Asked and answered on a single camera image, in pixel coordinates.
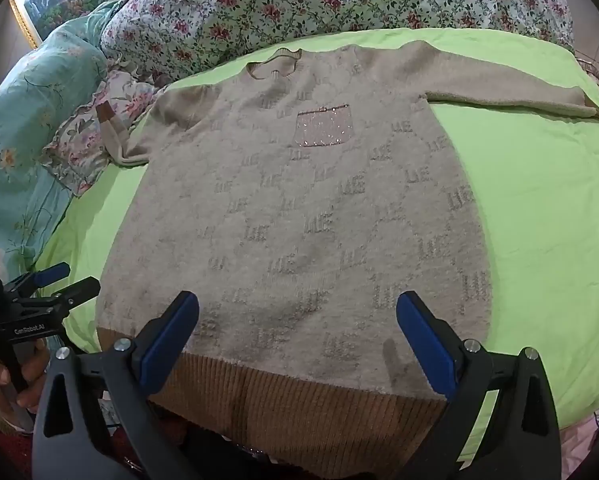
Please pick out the teal floral quilt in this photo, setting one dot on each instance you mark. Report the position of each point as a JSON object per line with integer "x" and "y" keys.
{"x": 29, "y": 100}

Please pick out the lime green bed sheet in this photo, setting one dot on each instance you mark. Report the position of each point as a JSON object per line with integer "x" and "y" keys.
{"x": 529, "y": 210}

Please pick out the ruffled floral pillow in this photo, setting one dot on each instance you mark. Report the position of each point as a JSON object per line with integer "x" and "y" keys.
{"x": 79, "y": 140}

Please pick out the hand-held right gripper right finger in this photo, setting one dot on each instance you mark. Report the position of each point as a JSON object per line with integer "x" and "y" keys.
{"x": 427, "y": 345}

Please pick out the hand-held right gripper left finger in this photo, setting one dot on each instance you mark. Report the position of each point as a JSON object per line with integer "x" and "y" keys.
{"x": 172, "y": 340}

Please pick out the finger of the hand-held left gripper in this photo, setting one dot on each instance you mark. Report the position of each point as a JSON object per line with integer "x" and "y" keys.
{"x": 54, "y": 272}
{"x": 79, "y": 291}

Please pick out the beige knit sweater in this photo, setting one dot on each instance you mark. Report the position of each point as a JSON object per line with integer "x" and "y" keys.
{"x": 304, "y": 210}

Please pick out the pink cloth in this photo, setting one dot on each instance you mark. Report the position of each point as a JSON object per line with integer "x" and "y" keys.
{"x": 592, "y": 435}

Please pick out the white floral quilt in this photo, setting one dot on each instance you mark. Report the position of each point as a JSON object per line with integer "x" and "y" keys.
{"x": 279, "y": 5}

